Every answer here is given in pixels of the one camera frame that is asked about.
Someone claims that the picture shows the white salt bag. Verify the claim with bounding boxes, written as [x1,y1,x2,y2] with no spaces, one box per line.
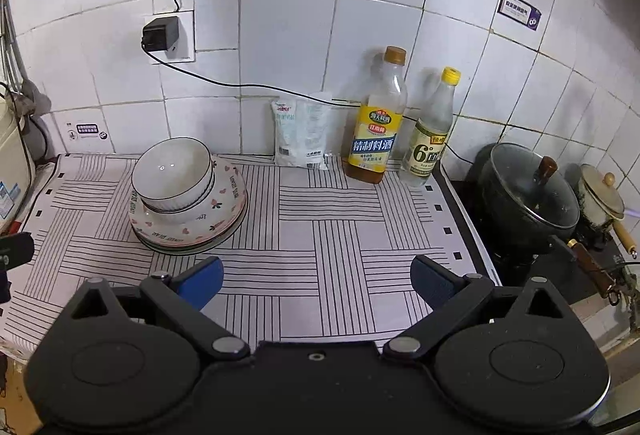
[271,92,331,170]

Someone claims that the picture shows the white rice cooker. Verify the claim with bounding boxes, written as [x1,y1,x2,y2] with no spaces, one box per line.
[0,96,35,233]

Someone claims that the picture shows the striped table cloth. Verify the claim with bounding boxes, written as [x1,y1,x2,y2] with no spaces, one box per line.
[1,154,495,360]

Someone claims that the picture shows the pink rabbit carrot plate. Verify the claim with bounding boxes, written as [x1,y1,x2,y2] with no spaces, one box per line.
[129,156,248,247]

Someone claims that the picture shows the small enamel pot with lid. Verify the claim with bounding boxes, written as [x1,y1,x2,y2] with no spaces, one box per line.
[576,164,639,259]

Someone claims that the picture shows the white ribbed bowl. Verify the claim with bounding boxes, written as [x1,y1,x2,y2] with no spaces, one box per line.
[131,137,215,213]

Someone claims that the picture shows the metal tongs on wall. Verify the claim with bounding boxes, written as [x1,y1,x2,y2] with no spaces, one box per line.
[1,0,50,115]

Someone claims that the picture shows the black power adapter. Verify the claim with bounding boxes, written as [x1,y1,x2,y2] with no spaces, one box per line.
[141,16,180,52]

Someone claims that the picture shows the black wok with lid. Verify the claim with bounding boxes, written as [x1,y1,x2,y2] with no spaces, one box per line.
[476,141,622,306]

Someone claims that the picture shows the black power cable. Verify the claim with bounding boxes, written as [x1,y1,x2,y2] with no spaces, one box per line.
[77,0,482,166]

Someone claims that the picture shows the blue wall sticker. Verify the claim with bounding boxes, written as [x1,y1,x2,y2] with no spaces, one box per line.
[497,0,541,31]

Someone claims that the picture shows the white wall socket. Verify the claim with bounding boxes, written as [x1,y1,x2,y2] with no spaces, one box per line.
[141,11,195,64]

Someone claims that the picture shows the yellow label cooking wine bottle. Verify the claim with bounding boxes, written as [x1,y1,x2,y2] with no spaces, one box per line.
[345,46,408,184]

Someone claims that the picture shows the white vinegar bottle yellow cap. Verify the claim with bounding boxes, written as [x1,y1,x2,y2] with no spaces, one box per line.
[399,66,461,187]

